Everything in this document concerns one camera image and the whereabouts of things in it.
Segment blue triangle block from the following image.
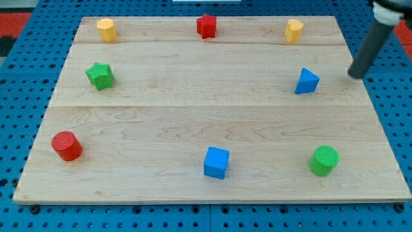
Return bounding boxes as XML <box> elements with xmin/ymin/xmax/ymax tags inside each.
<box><xmin>294</xmin><ymin>68</ymin><xmax>321</xmax><ymax>94</ymax></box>

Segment wooden board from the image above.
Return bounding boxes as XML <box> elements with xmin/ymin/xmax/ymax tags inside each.
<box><xmin>14</xmin><ymin>16</ymin><xmax>411</xmax><ymax>205</ymax></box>

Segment green star block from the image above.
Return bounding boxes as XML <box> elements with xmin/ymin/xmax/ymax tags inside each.
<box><xmin>86</xmin><ymin>63</ymin><xmax>114</xmax><ymax>91</ymax></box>

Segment yellow hexagon block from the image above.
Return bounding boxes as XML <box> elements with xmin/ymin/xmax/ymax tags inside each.
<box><xmin>97</xmin><ymin>18</ymin><xmax>117</xmax><ymax>42</ymax></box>

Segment red star block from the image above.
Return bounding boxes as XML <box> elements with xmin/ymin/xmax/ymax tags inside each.
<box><xmin>196</xmin><ymin>14</ymin><xmax>217</xmax><ymax>39</ymax></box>

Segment blue cube block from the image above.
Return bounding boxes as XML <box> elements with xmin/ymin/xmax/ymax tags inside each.
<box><xmin>203</xmin><ymin>147</ymin><xmax>230</xmax><ymax>179</ymax></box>

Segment robot arm end white collar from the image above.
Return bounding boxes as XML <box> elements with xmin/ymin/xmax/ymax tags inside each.
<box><xmin>371</xmin><ymin>0</ymin><xmax>411</xmax><ymax>26</ymax></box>

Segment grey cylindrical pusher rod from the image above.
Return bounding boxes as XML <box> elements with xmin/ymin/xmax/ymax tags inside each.
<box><xmin>347</xmin><ymin>20</ymin><xmax>394</xmax><ymax>79</ymax></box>

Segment green cylinder block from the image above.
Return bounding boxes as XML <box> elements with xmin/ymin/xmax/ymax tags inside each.
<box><xmin>308</xmin><ymin>145</ymin><xmax>340</xmax><ymax>177</ymax></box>

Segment red cylinder block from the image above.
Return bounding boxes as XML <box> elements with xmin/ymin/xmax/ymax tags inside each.
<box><xmin>51</xmin><ymin>131</ymin><xmax>82</xmax><ymax>161</ymax></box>

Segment yellow heart block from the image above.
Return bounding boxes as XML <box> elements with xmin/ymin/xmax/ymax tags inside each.
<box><xmin>285</xmin><ymin>19</ymin><xmax>304</xmax><ymax>43</ymax></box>

